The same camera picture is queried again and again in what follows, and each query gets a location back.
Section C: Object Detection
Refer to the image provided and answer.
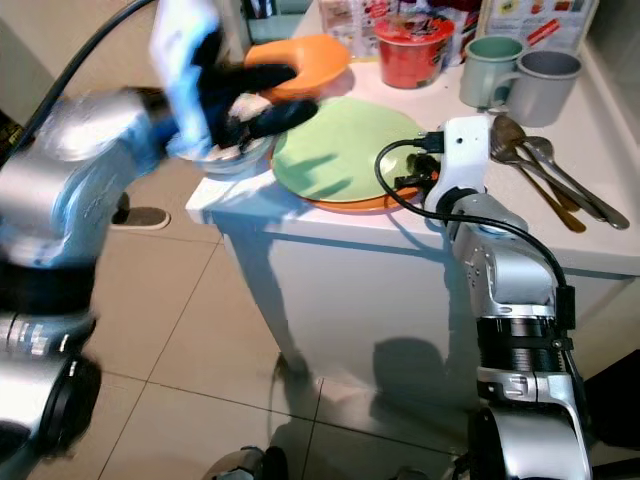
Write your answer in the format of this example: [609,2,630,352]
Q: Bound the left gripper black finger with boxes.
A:
[240,98,319,141]
[230,62,329,101]

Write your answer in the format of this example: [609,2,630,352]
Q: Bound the brown metal spoon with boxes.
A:
[490,113,589,234]

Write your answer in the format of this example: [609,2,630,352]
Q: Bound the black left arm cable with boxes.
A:
[0,0,161,161]

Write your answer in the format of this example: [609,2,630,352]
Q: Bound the green plate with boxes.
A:
[272,97,431,201]

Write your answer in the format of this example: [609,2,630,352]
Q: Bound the dark red snack bag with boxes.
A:
[390,0,481,41]

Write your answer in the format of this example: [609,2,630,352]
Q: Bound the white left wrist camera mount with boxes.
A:
[150,0,226,161]

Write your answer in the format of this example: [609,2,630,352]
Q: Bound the orange bowl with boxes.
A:
[245,33,353,103]

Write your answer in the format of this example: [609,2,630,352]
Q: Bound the white kitchen island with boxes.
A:
[185,0,640,431]

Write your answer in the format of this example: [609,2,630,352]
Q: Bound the instant noodle multipack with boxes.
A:
[318,0,381,56]

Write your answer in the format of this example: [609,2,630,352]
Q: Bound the printed cracker package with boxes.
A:
[478,0,601,53]

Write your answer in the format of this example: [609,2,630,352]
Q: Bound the orange plate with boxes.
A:
[300,185,421,213]

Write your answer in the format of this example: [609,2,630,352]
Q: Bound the grey mug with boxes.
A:
[510,50,586,126]

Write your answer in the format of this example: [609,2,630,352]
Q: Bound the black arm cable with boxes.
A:
[375,135,576,331]
[0,0,161,161]

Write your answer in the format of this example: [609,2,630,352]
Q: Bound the green mug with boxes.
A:
[460,35,526,109]

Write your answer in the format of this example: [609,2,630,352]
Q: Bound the silver metal spoon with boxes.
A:
[522,135,631,231]

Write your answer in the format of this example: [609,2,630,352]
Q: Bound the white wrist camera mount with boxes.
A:
[425,115,491,213]
[150,0,226,161]

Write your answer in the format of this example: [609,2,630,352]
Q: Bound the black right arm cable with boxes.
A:
[375,135,576,331]

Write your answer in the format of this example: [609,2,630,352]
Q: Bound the red instant noodle cup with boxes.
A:
[373,12,456,91]

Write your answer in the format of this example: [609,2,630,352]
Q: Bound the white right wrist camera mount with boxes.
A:
[425,115,491,213]

